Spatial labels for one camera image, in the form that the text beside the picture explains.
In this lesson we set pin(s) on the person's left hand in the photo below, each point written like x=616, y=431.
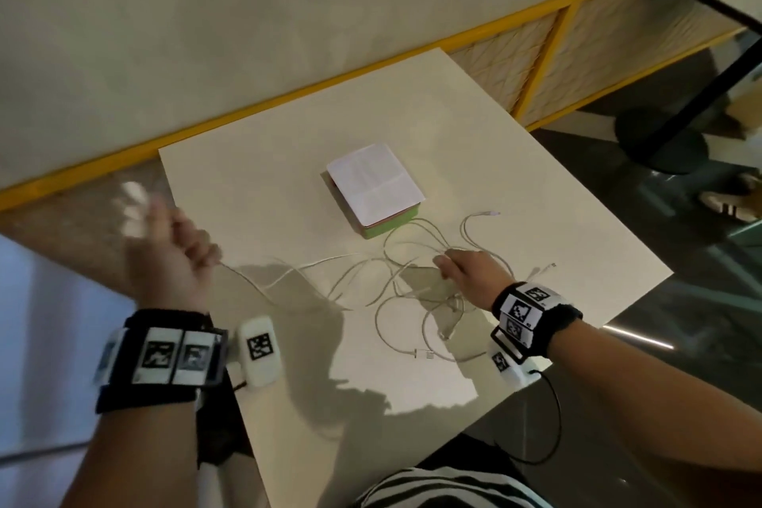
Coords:
x=172, y=269

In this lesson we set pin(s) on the person's right hand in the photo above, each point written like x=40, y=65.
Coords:
x=479, y=278

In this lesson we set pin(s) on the person's right forearm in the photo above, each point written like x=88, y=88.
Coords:
x=655, y=400

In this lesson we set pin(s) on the person's left forearm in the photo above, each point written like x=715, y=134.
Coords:
x=131, y=460

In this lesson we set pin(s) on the person's black trousers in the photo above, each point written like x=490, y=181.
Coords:
x=470, y=451

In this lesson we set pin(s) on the black right marker wristband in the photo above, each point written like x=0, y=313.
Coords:
x=559, y=320

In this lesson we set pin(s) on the white folded paper sheet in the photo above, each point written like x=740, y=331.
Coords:
x=372, y=183

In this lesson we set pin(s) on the black bag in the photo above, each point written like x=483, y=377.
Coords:
x=220, y=430

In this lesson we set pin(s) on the black white striped shirt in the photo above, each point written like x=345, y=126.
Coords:
x=440, y=492

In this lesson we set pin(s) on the grey metal rod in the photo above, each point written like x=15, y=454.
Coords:
x=36, y=455

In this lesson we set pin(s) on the yellow framed mesh partition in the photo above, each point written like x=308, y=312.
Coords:
x=625, y=31

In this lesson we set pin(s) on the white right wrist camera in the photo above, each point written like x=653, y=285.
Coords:
x=518, y=376

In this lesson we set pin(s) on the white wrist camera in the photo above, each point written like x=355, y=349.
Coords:
x=257, y=370
x=518, y=376

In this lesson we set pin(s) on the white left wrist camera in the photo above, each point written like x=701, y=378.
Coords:
x=257, y=370

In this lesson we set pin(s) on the black table pedestal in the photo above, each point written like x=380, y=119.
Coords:
x=661, y=147

